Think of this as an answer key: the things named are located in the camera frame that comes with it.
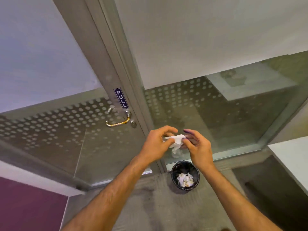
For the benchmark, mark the person's left hand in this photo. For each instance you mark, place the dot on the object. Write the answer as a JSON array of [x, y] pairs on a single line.
[[154, 146]]

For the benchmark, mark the person's right hand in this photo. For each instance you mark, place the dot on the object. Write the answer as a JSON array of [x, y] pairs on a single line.
[[201, 151]]

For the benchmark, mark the person's left thumb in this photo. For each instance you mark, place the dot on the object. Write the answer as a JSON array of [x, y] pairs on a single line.
[[169, 142]]

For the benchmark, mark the person's right thumb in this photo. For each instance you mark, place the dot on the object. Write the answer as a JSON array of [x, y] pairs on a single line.
[[188, 144]]

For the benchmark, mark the white tissue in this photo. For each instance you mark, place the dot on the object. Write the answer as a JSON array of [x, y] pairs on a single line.
[[176, 141]]

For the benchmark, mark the person's right forearm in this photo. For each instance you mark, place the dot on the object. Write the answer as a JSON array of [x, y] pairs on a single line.
[[238, 202]]

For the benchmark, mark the person's left forearm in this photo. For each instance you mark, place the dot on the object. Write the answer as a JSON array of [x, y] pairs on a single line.
[[113, 197]]

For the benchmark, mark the black mesh waste bin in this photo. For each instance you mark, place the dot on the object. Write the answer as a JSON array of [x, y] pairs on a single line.
[[185, 175]]

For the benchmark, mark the crumpled white paper waste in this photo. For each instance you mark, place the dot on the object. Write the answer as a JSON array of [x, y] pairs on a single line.
[[185, 180]]

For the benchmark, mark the round metal door lock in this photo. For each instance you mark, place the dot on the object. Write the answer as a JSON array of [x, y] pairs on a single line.
[[133, 124]]

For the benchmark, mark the glass partition with dotted film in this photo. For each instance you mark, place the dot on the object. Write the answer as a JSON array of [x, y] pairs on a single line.
[[216, 110]]

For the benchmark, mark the dark blue door sign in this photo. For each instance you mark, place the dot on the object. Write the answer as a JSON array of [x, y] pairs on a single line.
[[121, 98]]

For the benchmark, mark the glass door with dotted film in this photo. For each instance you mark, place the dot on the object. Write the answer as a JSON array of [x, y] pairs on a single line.
[[72, 132]]

